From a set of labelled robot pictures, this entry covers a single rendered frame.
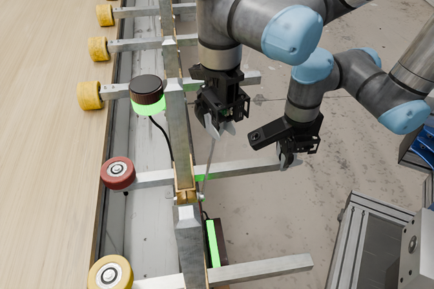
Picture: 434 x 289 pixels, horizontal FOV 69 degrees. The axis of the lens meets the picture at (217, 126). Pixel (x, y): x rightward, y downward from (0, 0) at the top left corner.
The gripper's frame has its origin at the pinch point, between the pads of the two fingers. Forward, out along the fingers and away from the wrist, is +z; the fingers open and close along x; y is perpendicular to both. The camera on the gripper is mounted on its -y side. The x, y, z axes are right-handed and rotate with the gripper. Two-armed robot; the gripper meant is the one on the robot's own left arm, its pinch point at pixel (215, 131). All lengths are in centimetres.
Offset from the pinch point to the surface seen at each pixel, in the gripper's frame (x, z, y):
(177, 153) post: -9.8, 0.4, 1.2
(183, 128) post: -8.1, -6.7, 1.8
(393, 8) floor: 301, 100, -152
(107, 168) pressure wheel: -23.9, 10.3, -10.7
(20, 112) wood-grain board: -40, 11, -43
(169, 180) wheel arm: -11.2, 15.8, -3.9
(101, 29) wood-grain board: -7, 10, -80
